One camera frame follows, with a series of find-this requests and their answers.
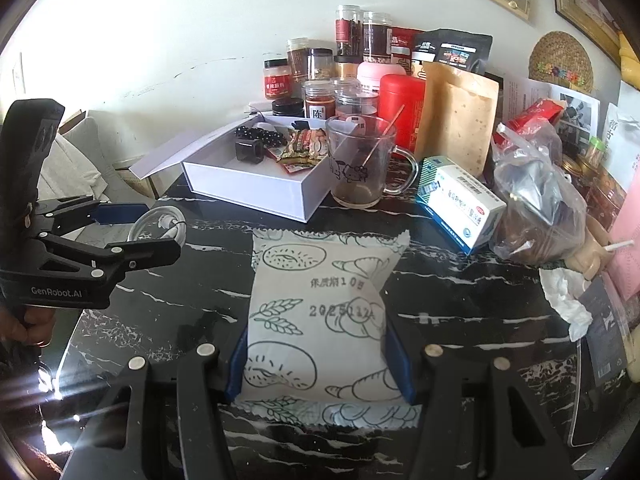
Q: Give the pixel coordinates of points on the black oat pouch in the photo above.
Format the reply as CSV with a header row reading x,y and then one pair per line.
x,y
455,50

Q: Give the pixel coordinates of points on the orange jar with clear lid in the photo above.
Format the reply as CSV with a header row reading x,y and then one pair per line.
x,y
319,102

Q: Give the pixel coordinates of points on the wide jar with dark contents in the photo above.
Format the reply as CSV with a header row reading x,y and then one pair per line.
x,y
356,105

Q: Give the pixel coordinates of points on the tan jar with black lid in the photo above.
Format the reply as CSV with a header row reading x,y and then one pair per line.
x,y
346,66

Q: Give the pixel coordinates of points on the red label seasoning jar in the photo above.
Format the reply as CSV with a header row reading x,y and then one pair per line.
x,y
276,82

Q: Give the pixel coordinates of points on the green cereal packet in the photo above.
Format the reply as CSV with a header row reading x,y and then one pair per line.
x,y
302,150

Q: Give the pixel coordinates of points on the red canister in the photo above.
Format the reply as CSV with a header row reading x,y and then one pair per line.
x,y
400,110

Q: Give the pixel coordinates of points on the brown label tall jar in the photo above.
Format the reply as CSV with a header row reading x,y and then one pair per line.
x,y
297,60

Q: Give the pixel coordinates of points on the crumpled white tissue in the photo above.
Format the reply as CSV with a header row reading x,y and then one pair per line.
x,y
567,300

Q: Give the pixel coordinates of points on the white calligraphy paper bag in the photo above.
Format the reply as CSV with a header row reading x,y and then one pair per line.
x,y
622,140

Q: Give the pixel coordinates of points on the white gift box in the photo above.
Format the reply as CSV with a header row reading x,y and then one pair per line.
x,y
240,185

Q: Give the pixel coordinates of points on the kraft paper pouch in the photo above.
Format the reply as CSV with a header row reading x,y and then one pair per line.
x,y
457,120

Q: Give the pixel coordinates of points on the printed paper sheets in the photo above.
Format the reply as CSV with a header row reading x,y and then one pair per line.
x,y
575,105

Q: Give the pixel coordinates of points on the white cloth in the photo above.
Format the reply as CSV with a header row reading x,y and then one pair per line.
x,y
85,160

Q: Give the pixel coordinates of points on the toothpick container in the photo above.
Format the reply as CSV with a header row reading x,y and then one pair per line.
x,y
595,152

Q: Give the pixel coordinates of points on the tall jar with dark label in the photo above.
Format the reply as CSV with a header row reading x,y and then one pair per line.
x,y
376,35

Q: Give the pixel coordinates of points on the pink paper bag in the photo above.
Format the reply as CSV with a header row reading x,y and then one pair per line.
x,y
627,260

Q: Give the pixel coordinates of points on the thin metal stirrer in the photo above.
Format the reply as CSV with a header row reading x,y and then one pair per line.
x,y
382,135

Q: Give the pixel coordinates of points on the wooden picture frame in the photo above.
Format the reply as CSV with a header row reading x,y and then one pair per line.
x,y
585,10

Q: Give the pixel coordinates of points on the red pouch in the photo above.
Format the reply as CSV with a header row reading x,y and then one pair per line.
x,y
405,47

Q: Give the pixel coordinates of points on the beige cup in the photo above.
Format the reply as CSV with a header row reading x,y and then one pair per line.
x,y
590,255

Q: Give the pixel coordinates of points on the large glass jar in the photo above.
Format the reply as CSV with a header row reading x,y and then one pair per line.
x,y
607,195

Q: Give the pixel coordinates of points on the glass mug with cat print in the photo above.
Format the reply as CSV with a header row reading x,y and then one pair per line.
x,y
360,170

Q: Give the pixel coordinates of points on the black smartphone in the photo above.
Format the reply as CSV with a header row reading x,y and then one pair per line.
x,y
595,410

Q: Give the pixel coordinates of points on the dark grey box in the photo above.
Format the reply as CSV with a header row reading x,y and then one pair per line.
x,y
605,330

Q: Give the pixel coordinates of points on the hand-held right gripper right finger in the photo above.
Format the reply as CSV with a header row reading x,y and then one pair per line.
x,y
400,365

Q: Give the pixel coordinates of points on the clear plastic bag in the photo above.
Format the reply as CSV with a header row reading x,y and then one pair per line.
x,y
540,210

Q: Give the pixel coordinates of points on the blue white medicine box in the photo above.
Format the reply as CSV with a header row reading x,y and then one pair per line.
x,y
460,205

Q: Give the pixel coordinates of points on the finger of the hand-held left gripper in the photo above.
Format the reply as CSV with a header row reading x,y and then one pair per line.
x,y
150,255
120,212

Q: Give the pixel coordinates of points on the person's left hand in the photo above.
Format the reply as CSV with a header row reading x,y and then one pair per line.
x,y
25,325

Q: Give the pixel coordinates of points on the small glass jar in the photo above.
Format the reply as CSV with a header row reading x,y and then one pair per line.
x,y
577,170

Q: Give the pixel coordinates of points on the smoky transparent square box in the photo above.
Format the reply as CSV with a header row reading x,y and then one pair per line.
x,y
248,150

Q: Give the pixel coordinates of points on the black lid jar with slices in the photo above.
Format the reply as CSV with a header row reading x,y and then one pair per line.
x,y
320,66

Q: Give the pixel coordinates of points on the pink canister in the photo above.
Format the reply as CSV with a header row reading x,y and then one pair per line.
x,y
377,77

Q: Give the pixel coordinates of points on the yellow pot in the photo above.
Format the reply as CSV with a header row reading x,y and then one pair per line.
x,y
630,52

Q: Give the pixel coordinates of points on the red packet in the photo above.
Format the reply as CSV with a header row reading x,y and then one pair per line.
x,y
535,115

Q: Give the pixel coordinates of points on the dark green jar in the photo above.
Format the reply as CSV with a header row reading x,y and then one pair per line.
x,y
288,108

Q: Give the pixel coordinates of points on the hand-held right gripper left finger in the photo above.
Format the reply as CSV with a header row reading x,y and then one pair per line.
x,y
235,370

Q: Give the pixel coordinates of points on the tall jar with red label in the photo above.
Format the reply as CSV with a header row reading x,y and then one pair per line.
x,y
348,30

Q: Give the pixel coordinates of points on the white bread packet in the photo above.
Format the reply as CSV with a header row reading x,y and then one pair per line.
x,y
315,320

